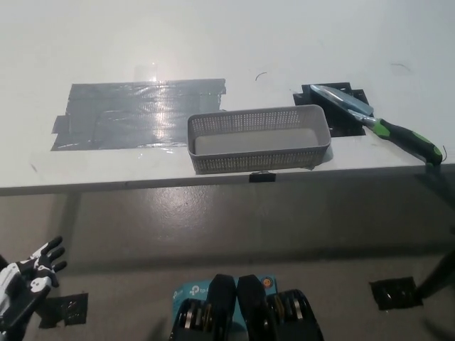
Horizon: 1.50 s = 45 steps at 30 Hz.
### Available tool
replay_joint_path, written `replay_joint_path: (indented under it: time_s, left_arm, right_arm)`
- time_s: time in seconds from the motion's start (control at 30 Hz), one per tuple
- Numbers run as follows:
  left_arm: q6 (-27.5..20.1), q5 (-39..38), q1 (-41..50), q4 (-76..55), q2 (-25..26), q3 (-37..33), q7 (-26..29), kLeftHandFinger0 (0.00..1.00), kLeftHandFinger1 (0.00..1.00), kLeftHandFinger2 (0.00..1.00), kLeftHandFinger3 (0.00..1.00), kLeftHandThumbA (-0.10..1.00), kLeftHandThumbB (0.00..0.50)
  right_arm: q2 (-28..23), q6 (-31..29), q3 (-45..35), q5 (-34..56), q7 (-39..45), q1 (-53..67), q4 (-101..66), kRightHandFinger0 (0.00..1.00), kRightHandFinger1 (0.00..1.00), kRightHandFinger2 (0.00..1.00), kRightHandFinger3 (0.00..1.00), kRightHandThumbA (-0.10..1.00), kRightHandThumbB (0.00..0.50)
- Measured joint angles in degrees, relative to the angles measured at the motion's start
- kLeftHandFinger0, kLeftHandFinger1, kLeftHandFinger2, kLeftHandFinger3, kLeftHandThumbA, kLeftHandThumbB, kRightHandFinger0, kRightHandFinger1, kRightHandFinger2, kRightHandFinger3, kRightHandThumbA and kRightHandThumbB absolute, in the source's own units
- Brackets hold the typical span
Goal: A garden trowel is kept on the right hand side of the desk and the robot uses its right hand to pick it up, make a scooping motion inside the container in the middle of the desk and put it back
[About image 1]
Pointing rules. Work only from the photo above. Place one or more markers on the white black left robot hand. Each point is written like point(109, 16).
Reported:
point(10, 284)

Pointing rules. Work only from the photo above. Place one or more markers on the black tape patch on desk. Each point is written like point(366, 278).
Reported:
point(341, 122)

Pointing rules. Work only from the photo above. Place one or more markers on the black table leg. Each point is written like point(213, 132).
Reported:
point(439, 273)
point(3, 262)

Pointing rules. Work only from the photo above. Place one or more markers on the black floor tape patch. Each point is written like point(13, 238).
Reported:
point(71, 309)
point(387, 293)

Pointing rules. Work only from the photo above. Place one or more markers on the teal tp-link box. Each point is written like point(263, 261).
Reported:
point(193, 289)

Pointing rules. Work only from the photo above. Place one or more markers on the grey perforated plastic basket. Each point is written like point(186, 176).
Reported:
point(249, 163)

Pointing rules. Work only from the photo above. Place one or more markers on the small black tape strip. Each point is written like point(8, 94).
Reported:
point(262, 177)

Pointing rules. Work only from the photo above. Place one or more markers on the grey duct tape patch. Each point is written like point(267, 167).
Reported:
point(124, 113)

